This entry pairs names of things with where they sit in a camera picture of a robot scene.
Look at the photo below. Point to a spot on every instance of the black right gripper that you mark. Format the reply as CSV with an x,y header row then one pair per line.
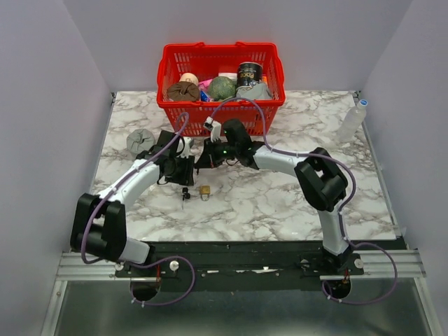
x,y
208,158

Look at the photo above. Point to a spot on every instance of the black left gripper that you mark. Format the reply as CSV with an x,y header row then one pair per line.
x,y
187,178

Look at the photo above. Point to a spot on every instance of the black head key bunch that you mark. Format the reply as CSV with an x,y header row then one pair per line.
x,y
185,196

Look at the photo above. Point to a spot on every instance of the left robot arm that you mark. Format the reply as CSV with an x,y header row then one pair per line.
x,y
99,226

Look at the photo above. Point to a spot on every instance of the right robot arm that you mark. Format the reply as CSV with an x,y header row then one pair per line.
x,y
322,182

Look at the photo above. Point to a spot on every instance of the brass padlock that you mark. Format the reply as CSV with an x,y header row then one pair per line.
x,y
204,192

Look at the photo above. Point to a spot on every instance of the grey wrapped roll on table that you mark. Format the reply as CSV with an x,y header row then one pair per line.
x,y
140,140

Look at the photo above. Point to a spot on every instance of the brown wrapped roll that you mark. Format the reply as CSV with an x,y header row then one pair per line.
x,y
183,91

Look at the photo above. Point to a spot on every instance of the pink packet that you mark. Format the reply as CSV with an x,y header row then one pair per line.
x,y
203,90

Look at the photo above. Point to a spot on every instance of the green round ball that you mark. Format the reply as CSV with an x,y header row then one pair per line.
x,y
221,88

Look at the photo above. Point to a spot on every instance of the beige egg shaped object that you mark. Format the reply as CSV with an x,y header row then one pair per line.
x,y
189,77

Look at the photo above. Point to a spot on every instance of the grey wrapped roll in basket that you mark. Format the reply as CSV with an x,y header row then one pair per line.
x,y
259,91

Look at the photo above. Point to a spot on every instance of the black can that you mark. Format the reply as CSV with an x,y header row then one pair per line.
x,y
249,74

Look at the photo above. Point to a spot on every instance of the red plastic basket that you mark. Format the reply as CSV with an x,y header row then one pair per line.
x,y
206,61

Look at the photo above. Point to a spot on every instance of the clear plastic bottle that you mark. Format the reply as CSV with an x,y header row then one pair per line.
x,y
352,121

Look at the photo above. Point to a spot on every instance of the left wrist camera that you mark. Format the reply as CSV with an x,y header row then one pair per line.
x,y
187,143

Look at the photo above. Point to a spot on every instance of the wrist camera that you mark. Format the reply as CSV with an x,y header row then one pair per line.
x,y
187,143
214,128

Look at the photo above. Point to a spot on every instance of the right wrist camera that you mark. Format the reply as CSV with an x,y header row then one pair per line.
x,y
214,128

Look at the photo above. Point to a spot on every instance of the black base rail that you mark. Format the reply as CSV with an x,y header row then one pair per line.
x,y
241,266

